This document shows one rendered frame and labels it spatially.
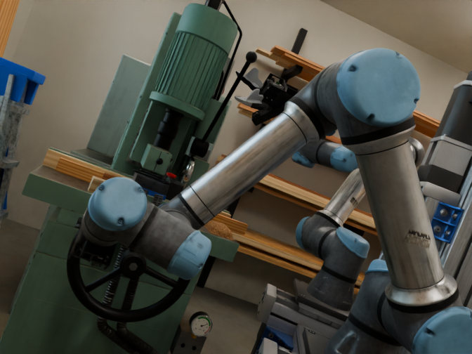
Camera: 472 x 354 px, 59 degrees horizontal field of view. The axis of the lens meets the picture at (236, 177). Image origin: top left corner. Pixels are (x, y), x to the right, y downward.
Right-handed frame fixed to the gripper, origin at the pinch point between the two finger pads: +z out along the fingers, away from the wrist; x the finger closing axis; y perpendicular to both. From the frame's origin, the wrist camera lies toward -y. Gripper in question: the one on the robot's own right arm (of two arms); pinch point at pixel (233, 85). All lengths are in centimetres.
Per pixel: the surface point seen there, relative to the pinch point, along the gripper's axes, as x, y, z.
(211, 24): -7.1, 10.8, 12.7
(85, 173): 20, -37, 30
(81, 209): 36, -33, 27
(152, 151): 14.5, -23.4, 14.9
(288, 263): -88, -168, -132
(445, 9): -194, 24, -153
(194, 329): 54, -45, -12
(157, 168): 17.0, -26.6, 11.5
